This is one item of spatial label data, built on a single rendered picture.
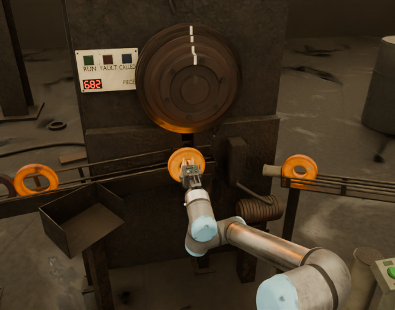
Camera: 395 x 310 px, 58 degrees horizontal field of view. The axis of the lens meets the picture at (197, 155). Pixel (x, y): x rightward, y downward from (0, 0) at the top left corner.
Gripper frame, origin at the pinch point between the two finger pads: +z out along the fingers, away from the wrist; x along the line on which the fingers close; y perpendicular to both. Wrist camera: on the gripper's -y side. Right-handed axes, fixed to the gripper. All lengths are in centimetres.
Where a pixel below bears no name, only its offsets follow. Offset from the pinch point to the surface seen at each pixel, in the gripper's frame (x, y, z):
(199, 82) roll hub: -7.4, 26.5, 17.5
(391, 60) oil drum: -228, -59, 159
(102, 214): 37.4, -23.2, -4.6
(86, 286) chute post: 54, -85, -6
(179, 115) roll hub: 0.8, 13.0, 14.5
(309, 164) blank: -58, -9, -1
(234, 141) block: -28.0, -10.6, 20.2
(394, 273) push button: -66, -9, -57
